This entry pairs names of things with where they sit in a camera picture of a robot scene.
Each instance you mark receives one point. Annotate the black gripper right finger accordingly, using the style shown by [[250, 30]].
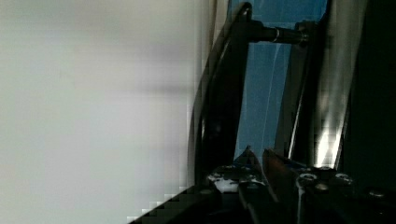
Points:
[[324, 195]]

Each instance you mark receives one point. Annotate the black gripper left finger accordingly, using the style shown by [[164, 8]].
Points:
[[238, 193]]

